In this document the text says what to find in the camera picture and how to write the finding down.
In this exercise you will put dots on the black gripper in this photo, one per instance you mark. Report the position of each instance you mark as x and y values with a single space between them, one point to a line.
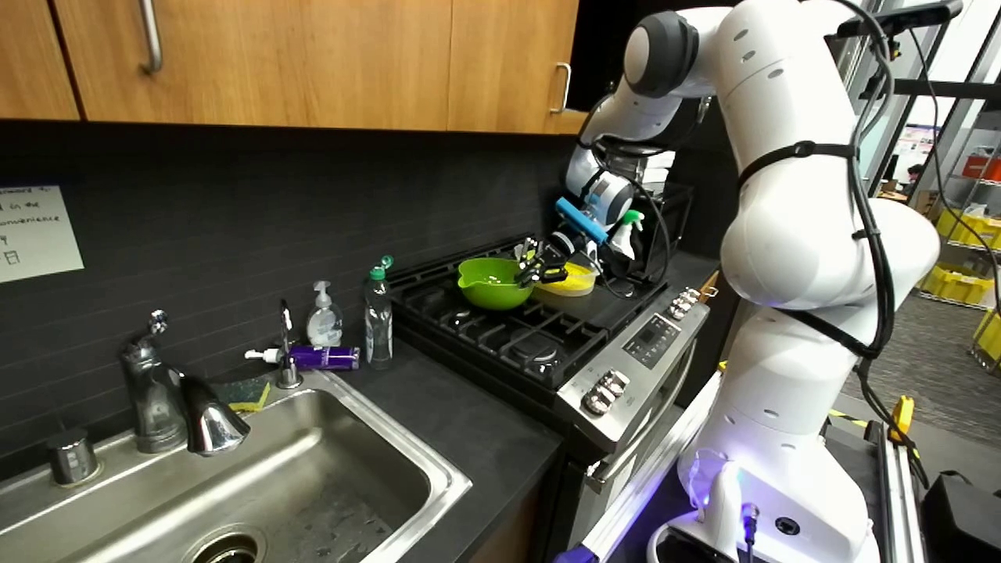
568 245

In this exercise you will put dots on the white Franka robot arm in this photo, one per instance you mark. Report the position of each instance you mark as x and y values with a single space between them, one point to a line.
802 238

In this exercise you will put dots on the yellow strainer bowl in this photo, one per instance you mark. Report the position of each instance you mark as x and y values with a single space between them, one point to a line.
572 282

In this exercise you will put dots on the green plastic bowl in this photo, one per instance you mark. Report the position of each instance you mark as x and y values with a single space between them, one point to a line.
490 282

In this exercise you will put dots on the black stove top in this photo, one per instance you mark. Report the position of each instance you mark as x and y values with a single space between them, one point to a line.
543 333

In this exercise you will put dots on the white spray bottle green trigger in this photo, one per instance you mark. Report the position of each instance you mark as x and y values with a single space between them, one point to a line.
626 238

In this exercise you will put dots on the silver stove knob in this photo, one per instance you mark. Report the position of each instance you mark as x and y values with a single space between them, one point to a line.
592 400
682 306
674 310
613 384
691 296

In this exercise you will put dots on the clear bottle green cap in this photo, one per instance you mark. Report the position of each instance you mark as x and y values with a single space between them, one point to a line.
379 324

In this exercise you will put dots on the clear soap pump bottle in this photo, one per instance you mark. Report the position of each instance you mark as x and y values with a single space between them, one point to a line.
322 324

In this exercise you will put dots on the upright dish brush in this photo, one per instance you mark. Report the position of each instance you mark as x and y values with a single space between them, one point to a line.
288 345

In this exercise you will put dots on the green yellow sponge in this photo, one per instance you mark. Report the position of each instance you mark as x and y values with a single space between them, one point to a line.
248 395

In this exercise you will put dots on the stainless steel sink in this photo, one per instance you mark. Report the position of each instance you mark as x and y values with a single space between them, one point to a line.
292 490

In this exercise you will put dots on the chrome faucet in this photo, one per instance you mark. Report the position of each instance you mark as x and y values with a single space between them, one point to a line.
156 395

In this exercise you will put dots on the yellow storage crates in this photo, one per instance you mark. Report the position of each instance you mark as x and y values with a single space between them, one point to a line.
971 260

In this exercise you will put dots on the metal shelving rack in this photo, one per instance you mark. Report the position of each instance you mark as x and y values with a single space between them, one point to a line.
938 95

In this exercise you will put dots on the black case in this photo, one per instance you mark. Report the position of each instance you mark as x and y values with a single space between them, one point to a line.
964 520

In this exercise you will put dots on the white paper sign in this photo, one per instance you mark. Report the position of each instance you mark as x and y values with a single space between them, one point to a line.
36 236

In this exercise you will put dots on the chrome sink cap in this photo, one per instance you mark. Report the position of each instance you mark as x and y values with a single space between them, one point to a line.
72 459

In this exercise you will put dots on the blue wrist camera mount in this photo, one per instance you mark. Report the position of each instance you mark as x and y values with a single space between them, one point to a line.
580 219

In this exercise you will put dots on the wooden wall cabinets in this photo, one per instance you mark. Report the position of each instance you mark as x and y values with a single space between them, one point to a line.
314 63

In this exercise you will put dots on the aluminium rail with yellow clip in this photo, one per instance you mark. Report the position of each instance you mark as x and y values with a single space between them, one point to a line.
898 502

